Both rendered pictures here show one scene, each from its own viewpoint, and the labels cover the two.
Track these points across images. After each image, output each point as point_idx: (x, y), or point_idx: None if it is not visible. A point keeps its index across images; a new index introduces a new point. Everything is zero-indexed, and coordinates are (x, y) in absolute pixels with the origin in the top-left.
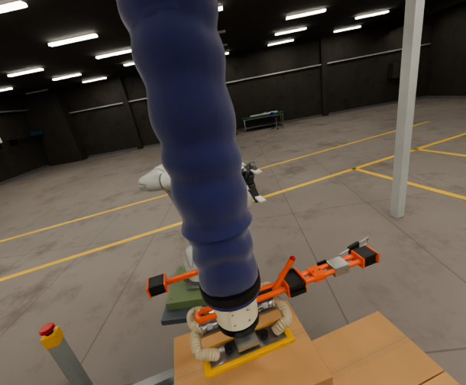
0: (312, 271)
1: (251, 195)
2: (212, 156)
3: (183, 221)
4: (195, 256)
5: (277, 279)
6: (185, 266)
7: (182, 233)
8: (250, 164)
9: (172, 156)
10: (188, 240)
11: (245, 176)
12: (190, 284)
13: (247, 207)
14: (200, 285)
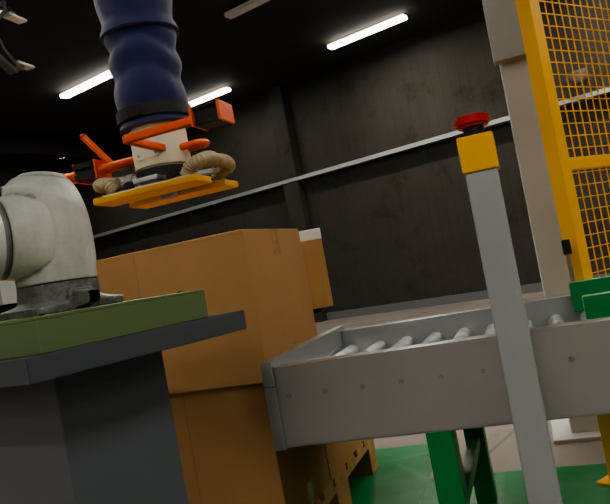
0: (67, 173)
1: (4, 59)
2: None
3: (170, 14)
4: (178, 56)
5: (106, 155)
6: (87, 222)
7: (176, 25)
8: (5, 4)
9: None
10: (175, 36)
11: None
12: (103, 293)
13: None
14: (186, 96)
